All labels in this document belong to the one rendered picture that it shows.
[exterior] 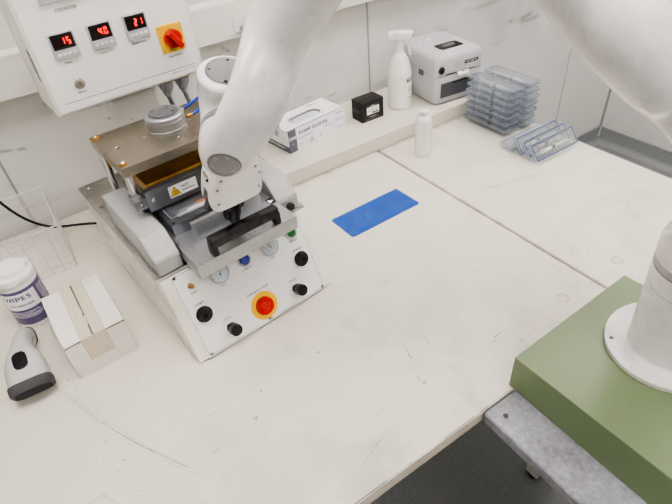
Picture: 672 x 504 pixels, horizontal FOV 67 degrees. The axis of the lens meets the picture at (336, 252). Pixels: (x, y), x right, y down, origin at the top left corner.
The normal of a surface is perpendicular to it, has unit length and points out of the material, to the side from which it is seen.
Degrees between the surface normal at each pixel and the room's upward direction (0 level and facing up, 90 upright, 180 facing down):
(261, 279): 65
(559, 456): 0
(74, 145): 90
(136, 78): 90
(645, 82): 107
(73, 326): 2
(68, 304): 1
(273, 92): 71
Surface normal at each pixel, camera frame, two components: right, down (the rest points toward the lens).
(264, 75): 0.44, 0.19
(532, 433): -0.08, -0.76
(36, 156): 0.55, 0.50
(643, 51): -0.22, 0.62
